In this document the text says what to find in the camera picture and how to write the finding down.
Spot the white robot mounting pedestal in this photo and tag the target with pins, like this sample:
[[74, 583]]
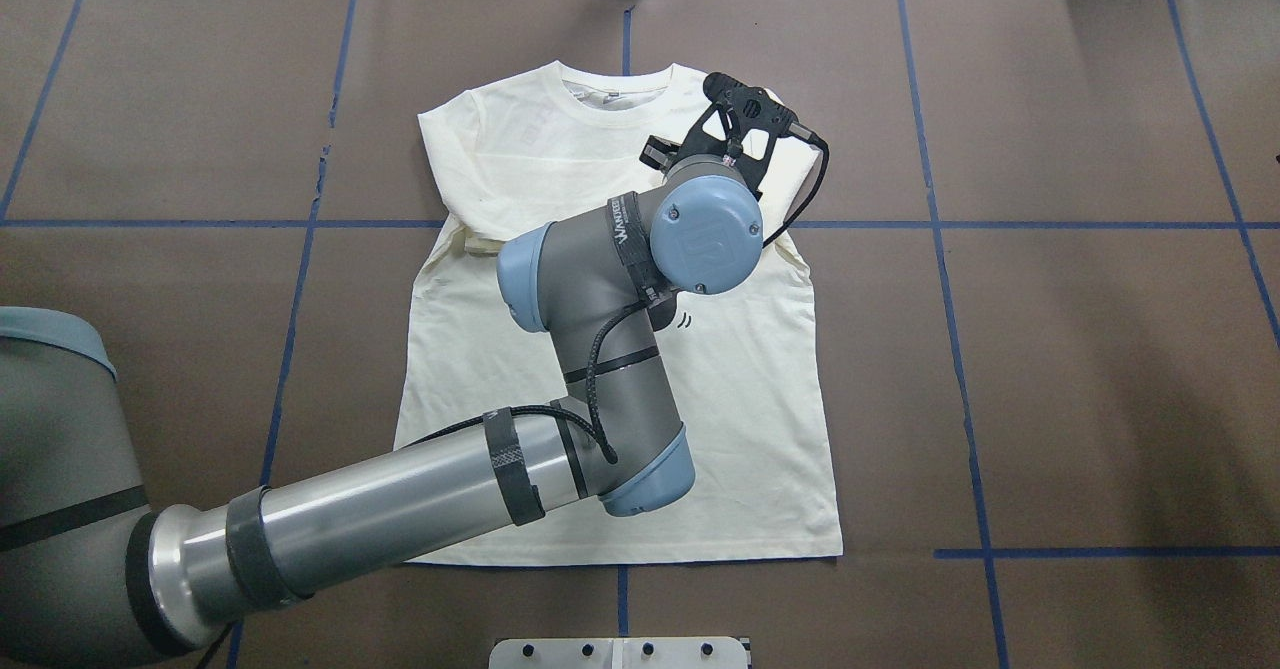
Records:
[[623, 652]]

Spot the cream long sleeve cat shirt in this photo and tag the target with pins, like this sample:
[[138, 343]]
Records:
[[554, 142]]

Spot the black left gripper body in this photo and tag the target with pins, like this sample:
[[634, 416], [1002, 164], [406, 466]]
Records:
[[656, 154]]

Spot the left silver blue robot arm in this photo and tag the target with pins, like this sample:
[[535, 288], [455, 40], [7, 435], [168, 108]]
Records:
[[95, 576]]

